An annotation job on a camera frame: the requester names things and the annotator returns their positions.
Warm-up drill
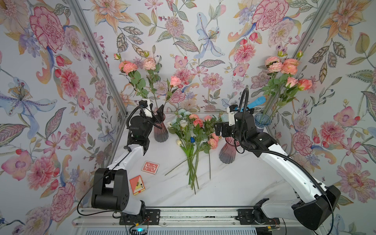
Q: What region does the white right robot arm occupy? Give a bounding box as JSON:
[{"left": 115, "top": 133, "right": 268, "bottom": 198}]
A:
[{"left": 215, "top": 88, "right": 341, "bottom": 231}]

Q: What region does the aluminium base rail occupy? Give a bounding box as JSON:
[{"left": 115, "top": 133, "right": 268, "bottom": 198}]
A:
[{"left": 73, "top": 207, "right": 324, "bottom": 235}]

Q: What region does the purple glass vase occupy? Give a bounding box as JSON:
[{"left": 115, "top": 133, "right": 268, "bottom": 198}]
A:
[{"left": 254, "top": 113, "right": 272, "bottom": 130}]

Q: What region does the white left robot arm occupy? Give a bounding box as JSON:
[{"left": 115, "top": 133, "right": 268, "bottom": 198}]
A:
[{"left": 88, "top": 99, "right": 165, "bottom": 223}]

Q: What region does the artificial flower bunch on table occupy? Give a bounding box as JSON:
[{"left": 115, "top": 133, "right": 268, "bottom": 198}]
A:
[{"left": 167, "top": 109, "right": 222, "bottom": 192}]

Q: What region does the pink flower stem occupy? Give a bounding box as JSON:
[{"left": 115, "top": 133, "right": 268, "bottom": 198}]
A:
[
  {"left": 262, "top": 52, "right": 284, "bottom": 115},
  {"left": 275, "top": 77, "right": 299, "bottom": 111},
  {"left": 114, "top": 53, "right": 149, "bottom": 99},
  {"left": 276, "top": 51, "right": 301, "bottom": 75},
  {"left": 276, "top": 78, "right": 313, "bottom": 109},
  {"left": 143, "top": 51, "right": 160, "bottom": 108}
]

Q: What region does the red playing card box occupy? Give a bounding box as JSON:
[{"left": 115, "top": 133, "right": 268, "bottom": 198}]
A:
[{"left": 141, "top": 161, "right": 160, "bottom": 175}]

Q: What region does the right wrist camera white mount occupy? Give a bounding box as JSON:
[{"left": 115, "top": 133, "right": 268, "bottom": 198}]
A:
[{"left": 226, "top": 104, "right": 239, "bottom": 126}]

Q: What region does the pink glass vase back left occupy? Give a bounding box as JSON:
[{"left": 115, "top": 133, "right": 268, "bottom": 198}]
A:
[{"left": 154, "top": 114, "right": 169, "bottom": 143}]

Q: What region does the blue toy microphone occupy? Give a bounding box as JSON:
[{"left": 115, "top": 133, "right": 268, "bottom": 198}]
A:
[{"left": 243, "top": 97, "right": 266, "bottom": 110}]

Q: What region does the orange yellow card box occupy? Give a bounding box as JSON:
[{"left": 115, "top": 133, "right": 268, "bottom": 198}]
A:
[{"left": 129, "top": 175, "right": 146, "bottom": 195}]

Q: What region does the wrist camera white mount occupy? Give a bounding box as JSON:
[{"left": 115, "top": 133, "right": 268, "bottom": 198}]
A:
[
  {"left": 139, "top": 99, "right": 153, "bottom": 118},
  {"left": 226, "top": 104, "right": 239, "bottom": 126}
]

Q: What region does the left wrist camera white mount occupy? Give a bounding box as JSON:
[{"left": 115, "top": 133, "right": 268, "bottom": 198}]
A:
[{"left": 139, "top": 99, "right": 153, "bottom": 118}]

